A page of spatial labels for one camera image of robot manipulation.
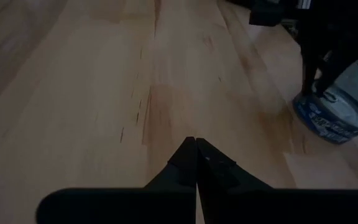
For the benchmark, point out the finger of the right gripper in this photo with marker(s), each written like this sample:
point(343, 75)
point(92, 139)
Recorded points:
point(308, 71)
point(332, 73)

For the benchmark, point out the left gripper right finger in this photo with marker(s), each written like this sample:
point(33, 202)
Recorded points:
point(244, 205)

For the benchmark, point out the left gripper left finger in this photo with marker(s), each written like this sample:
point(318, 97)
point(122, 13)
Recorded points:
point(166, 205)

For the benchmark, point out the blue label tuna can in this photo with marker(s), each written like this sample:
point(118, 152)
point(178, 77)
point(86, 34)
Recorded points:
point(331, 121)

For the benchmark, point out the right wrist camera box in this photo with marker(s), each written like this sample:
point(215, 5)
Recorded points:
point(266, 12)

